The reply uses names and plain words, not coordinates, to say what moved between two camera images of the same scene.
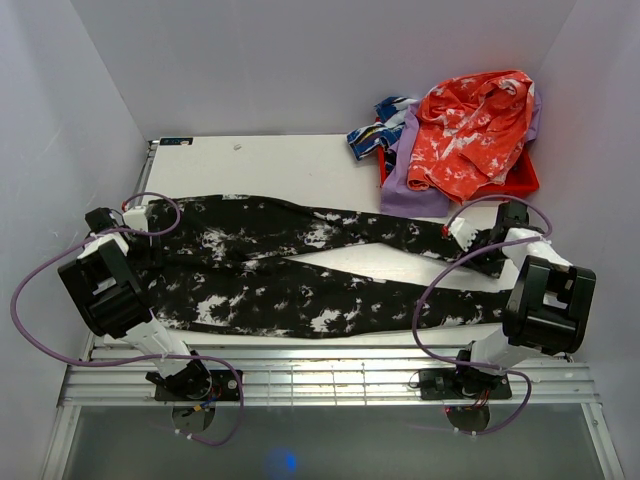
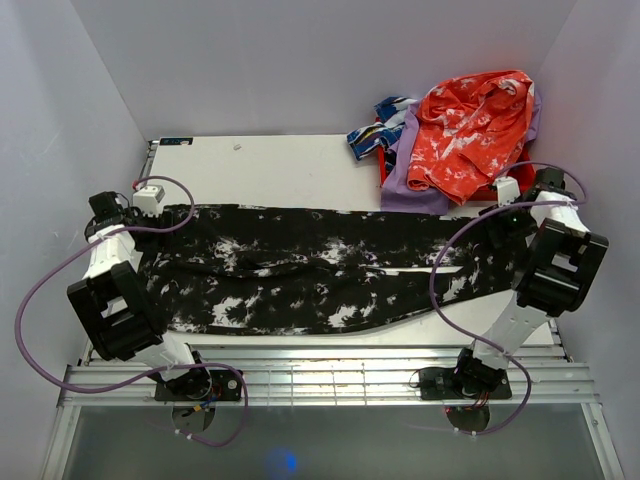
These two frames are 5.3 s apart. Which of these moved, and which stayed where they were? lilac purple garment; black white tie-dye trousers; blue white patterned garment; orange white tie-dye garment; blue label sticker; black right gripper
Moved: black right gripper; black white tie-dye trousers
Stayed: blue label sticker; blue white patterned garment; orange white tie-dye garment; lilac purple garment
